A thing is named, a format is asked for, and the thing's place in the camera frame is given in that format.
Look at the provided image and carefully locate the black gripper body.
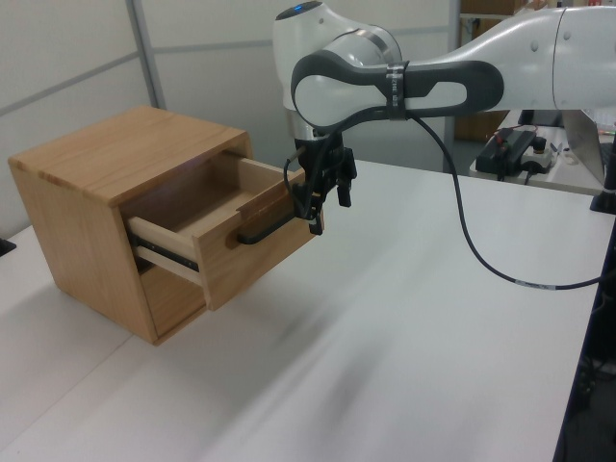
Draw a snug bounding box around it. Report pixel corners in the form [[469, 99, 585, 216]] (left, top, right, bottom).
[[293, 134, 358, 194]]

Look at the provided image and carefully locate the wooden drawer with handle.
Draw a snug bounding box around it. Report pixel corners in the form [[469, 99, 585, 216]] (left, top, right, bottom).
[[126, 154, 329, 312]]

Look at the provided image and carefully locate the wooden drawer with notch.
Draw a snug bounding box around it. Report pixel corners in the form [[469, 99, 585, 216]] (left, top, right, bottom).
[[139, 263, 210, 339]]

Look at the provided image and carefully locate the brown cardboard box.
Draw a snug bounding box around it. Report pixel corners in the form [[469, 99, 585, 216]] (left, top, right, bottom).
[[453, 110, 511, 143]]

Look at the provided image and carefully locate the black power supply box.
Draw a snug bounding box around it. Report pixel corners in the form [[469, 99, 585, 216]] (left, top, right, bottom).
[[475, 128, 537, 175]]

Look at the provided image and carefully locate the emergency stop button box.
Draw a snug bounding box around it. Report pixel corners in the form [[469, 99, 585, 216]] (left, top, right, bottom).
[[526, 136, 555, 170]]

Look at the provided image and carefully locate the light wooden cabinet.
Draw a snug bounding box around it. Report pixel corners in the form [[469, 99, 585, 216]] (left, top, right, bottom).
[[8, 105, 252, 347]]

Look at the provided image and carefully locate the silver laptop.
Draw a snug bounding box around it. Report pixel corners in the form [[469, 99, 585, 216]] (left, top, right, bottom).
[[562, 108, 608, 185]]

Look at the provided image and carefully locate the black monitor stand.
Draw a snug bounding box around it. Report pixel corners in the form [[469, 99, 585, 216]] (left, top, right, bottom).
[[590, 141, 616, 216]]

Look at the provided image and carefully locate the short black looped cable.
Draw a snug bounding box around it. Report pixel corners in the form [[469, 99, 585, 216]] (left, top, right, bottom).
[[282, 145, 312, 220]]

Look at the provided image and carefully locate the black metal drawer handle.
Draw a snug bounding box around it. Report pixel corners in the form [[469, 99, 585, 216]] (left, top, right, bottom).
[[234, 210, 300, 246]]

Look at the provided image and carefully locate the black strap on arm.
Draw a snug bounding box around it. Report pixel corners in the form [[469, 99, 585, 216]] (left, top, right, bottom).
[[384, 60, 411, 120]]

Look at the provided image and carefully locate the long black arm cable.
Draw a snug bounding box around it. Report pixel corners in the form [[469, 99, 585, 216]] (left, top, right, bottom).
[[402, 113, 605, 292]]

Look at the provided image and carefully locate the grey partition post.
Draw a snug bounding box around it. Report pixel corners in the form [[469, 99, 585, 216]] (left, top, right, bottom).
[[126, 0, 167, 112]]

